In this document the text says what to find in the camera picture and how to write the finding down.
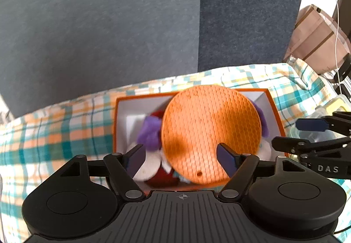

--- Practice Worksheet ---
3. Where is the orange honeycomb silicone mat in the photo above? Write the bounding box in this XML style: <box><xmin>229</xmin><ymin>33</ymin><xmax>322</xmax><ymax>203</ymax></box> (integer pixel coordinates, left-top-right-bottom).
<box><xmin>162</xmin><ymin>85</ymin><xmax>262</xmax><ymax>184</ymax></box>

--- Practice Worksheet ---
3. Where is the dark red knitted cloth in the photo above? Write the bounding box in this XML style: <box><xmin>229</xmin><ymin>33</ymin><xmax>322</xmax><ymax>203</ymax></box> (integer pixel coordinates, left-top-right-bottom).
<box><xmin>145</xmin><ymin>111</ymin><xmax>179</xmax><ymax>189</ymax></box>

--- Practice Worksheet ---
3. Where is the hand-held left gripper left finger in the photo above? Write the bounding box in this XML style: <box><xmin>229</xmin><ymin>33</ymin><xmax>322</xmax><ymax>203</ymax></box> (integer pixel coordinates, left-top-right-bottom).
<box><xmin>56</xmin><ymin>144</ymin><xmax>146</xmax><ymax>201</ymax></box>

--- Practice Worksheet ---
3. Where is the purple towel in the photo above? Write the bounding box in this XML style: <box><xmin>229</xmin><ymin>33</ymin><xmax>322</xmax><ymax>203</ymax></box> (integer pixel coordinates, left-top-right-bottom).
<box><xmin>137</xmin><ymin>102</ymin><xmax>270</xmax><ymax>150</ymax></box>

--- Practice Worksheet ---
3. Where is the blue upholstered headboard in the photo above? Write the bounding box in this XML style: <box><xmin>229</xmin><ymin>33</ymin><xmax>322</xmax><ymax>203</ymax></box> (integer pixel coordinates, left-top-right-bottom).
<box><xmin>0</xmin><ymin>0</ymin><xmax>308</xmax><ymax>118</ymax></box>

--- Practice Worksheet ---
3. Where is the white cable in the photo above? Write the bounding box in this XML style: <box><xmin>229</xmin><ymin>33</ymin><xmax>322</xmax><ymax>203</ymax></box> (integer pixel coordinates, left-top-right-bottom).
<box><xmin>313</xmin><ymin>0</ymin><xmax>346</xmax><ymax>96</ymax></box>

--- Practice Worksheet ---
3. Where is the brown cardboard box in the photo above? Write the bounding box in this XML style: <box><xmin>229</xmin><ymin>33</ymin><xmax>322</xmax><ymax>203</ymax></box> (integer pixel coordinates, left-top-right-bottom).
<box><xmin>285</xmin><ymin>5</ymin><xmax>351</xmax><ymax>74</ymax></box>

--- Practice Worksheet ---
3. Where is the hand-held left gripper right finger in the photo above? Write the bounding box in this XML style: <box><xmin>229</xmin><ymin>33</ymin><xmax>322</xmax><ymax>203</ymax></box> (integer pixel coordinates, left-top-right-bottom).
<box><xmin>217</xmin><ymin>143</ymin><xmax>309</xmax><ymax>201</ymax></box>

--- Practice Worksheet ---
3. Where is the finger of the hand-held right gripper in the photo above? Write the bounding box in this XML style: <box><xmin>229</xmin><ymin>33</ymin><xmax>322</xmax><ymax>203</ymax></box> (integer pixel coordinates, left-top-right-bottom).
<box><xmin>296</xmin><ymin>112</ymin><xmax>351</xmax><ymax>135</ymax></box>
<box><xmin>271</xmin><ymin>136</ymin><xmax>351</xmax><ymax>156</ymax></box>

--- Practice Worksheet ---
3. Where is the clear yellow-latch storage box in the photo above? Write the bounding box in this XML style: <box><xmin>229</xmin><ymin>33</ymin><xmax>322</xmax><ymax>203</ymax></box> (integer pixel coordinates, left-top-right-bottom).
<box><xmin>288</xmin><ymin>92</ymin><xmax>351</xmax><ymax>150</ymax></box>

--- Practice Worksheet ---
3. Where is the plaid blanket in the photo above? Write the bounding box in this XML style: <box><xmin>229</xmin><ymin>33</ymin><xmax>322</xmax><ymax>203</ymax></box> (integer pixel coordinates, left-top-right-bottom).
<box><xmin>0</xmin><ymin>62</ymin><xmax>351</xmax><ymax>243</ymax></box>

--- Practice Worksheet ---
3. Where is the orange-rimmed white box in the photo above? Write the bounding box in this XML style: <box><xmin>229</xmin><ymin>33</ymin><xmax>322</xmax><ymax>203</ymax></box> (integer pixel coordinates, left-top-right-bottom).
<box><xmin>112</xmin><ymin>89</ymin><xmax>287</xmax><ymax>197</ymax></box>

